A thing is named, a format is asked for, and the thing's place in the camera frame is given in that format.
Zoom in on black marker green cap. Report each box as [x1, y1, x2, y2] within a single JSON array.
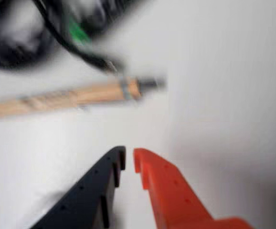
[[66, 0, 158, 47]]

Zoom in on wooden ballpoint pen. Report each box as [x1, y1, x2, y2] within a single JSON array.
[[0, 75, 168, 120]]

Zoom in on black cable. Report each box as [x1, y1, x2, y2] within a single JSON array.
[[32, 0, 98, 60]]

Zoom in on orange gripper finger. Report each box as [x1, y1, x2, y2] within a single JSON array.
[[133, 147, 254, 229]]

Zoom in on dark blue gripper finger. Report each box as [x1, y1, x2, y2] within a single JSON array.
[[30, 146, 127, 229]]

